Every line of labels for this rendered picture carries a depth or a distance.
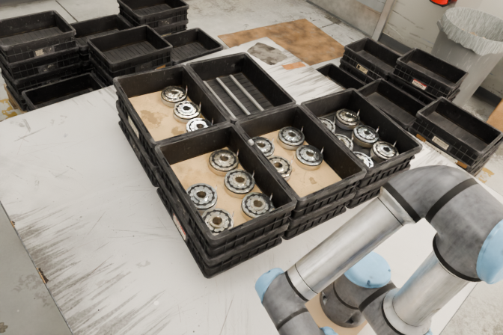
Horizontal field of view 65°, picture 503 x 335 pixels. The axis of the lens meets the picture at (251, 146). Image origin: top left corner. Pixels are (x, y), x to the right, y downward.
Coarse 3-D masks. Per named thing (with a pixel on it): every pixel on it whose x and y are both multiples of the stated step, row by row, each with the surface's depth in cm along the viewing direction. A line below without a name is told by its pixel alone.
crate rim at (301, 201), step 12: (288, 108) 152; (300, 108) 153; (240, 120) 143; (312, 120) 149; (324, 132) 145; (336, 144) 141; (264, 156) 132; (348, 156) 138; (360, 168) 135; (348, 180) 129; (324, 192) 124; (300, 204) 121
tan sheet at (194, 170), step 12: (204, 156) 141; (180, 168) 136; (192, 168) 136; (204, 168) 137; (240, 168) 140; (180, 180) 132; (192, 180) 133; (204, 180) 133; (216, 180) 134; (216, 204) 127; (228, 204) 128; (240, 204) 128; (240, 216) 125
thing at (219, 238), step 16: (224, 128) 139; (160, 144) 128; (160, 160) 125; (176, 176) 120; (272, 176) 126; (288, 192) 122; (192, 208) 112; (288, 208) 118; (240, 224) 111; (256, 224) 113; (208, 240) 107; (224, 240) 109
